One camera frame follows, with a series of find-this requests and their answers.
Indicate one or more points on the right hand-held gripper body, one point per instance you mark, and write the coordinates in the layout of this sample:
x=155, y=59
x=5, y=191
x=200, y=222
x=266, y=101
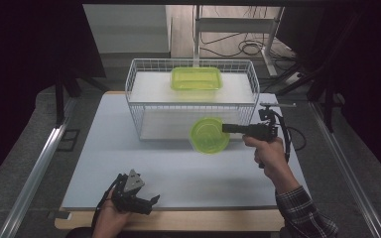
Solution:
x=264, y=130

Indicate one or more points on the white cabinet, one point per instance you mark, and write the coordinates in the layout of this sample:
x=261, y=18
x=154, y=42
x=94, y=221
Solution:
x=129, y=28

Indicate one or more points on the black metal stand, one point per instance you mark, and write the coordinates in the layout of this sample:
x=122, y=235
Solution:
x=59, y=102
x=327, y=109

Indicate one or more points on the white desk frame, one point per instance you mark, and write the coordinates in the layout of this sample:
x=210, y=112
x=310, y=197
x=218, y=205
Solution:
x=234, y=24

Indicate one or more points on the aluminium rail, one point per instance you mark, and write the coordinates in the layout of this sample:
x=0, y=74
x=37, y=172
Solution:
x=33, y=178
x=347, y=172

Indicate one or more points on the person's right hand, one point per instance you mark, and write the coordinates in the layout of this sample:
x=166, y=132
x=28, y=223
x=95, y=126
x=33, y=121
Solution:
x=271, y=158

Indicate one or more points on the white power strip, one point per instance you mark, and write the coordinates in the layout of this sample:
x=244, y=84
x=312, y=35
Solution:
x=292, y=78

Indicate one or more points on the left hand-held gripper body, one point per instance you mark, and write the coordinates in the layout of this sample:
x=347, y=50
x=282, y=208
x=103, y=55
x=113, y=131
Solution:
x=129, y=198

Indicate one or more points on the black floor bracket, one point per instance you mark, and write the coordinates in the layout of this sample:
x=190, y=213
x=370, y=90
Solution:
x=68, y=140

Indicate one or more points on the green round plastic container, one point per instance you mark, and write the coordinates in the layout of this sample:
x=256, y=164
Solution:
x=206, y=137

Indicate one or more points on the green rectangular plastic container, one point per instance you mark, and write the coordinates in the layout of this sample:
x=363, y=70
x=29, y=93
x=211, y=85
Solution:
x=195, y=79

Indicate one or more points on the person's left hand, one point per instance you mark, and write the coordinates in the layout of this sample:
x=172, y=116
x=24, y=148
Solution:
x=109, y=221

